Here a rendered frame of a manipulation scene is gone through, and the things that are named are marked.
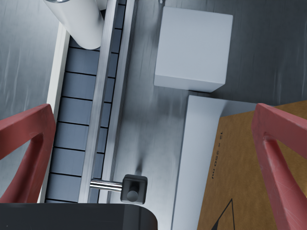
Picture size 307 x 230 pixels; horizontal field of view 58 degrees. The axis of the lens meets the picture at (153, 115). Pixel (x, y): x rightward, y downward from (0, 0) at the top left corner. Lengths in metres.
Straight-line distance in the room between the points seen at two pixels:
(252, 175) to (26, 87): 0.38
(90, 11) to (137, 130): 0.21
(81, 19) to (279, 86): 0.34
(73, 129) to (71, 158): 0.04
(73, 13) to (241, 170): 0.25
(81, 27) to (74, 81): 0.11
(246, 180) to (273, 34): 0.31
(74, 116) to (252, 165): 0.26
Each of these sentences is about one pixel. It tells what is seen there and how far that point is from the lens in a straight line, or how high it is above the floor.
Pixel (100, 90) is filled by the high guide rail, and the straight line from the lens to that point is 0.34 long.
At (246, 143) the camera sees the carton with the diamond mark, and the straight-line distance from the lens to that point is 0.32.
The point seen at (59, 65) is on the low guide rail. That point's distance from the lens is 0.41.
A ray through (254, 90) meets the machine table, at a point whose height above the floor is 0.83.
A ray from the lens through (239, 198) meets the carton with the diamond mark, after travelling 0.31.
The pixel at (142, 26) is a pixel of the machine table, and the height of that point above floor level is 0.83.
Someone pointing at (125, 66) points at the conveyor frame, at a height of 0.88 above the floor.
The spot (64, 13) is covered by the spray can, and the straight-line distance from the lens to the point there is 0.32.
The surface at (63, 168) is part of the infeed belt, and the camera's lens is 0.44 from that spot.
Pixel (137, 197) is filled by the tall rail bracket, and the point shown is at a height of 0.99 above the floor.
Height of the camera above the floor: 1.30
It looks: 86 degrees down
